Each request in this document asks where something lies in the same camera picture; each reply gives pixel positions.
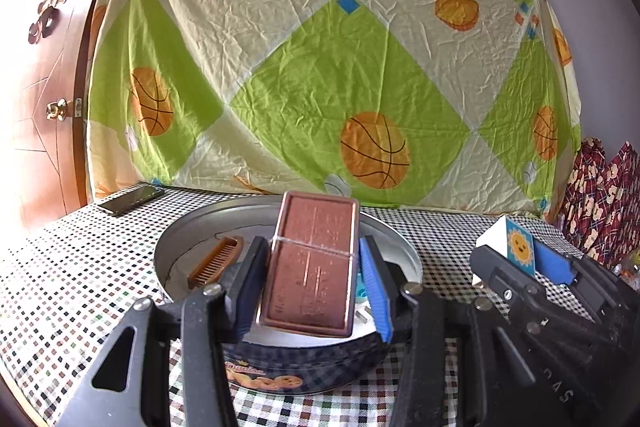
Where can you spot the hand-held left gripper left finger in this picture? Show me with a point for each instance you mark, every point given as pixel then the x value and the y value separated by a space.
pixel 250 287

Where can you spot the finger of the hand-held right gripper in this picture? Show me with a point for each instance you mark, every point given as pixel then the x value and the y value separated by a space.
pixel 495 274
pixel 552 264

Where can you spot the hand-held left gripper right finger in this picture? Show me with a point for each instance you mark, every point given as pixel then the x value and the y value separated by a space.
pixel 375 292

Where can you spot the white sun-print toy block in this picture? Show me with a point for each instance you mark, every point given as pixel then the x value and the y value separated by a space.
pixel 517 247

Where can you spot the brown comb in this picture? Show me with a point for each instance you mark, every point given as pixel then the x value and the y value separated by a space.
pixel 215 262

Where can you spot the copper rectangular case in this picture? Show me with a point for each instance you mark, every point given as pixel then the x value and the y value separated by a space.
pixel 305 267

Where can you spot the round blue cookie tin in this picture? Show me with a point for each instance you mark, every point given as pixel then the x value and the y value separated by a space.
pixel 280 374

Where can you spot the red plaid bear-print cloth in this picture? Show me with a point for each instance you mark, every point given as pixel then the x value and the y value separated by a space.
pixel 580 192
pixel 617 207

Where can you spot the clear plastic bag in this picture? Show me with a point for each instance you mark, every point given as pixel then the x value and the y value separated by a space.
pixel 631 269

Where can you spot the black smartphone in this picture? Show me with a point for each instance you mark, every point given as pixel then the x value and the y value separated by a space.
pixel 131 201

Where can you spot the checkered cloth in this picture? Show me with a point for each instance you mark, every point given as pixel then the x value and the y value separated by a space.
pixel 75 282

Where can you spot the green cream ball-print sheet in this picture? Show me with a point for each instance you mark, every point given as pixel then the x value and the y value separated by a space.
pixel 300 82

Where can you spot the door latch plate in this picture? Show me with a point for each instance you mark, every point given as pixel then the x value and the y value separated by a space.
pixel 78 107

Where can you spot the brown wooden door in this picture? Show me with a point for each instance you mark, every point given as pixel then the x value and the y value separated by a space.
pixel 40 147

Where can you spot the wooden door ornament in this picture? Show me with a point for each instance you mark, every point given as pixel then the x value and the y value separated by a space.
pixel 50 7

